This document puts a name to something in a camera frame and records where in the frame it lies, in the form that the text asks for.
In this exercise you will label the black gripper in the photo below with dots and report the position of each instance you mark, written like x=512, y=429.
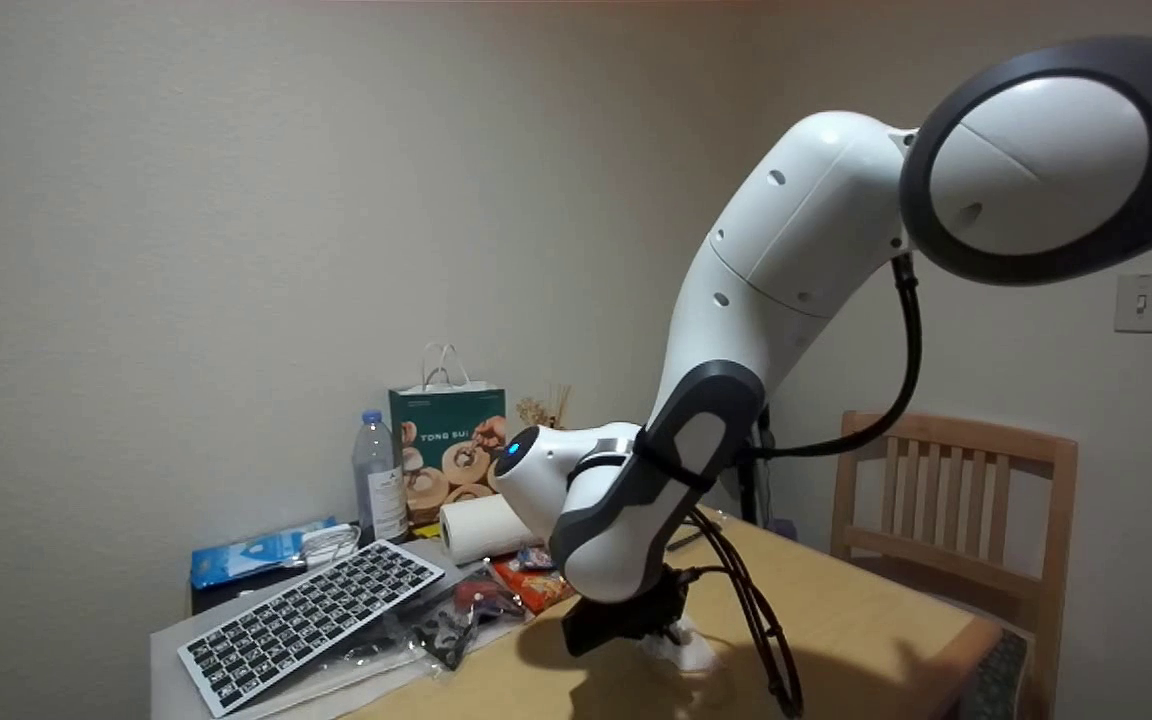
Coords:
x=641, y=600

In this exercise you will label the white paper napkin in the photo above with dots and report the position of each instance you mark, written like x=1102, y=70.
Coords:
x=699, y=652

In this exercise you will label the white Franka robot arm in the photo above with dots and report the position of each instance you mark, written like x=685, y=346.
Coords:
x=788, y=242

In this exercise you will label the white paper towel roll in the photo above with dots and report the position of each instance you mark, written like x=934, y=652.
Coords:
x=481, y=530

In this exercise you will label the black crumpled wrapper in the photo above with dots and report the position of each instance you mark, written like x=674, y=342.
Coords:
x=451, y=638

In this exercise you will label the green donut print paper bag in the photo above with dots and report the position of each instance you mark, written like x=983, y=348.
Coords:
x=451, y=413

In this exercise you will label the clear plastic water bottle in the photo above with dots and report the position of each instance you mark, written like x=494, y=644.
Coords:
x=377, y=482

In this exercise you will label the dark patterned chair cushion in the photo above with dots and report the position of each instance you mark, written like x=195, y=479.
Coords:
x=998, y=682

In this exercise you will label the wooden slat-back chair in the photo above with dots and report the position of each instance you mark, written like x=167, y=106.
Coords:
x=959, y=446

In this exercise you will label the white keyboard black keys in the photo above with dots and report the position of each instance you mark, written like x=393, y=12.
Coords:
x=300, y=623

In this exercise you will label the blue tissue pack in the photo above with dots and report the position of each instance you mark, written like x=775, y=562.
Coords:
x=259, y=553

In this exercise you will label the white wall switch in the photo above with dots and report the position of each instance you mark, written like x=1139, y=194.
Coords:
x=1140, y=304

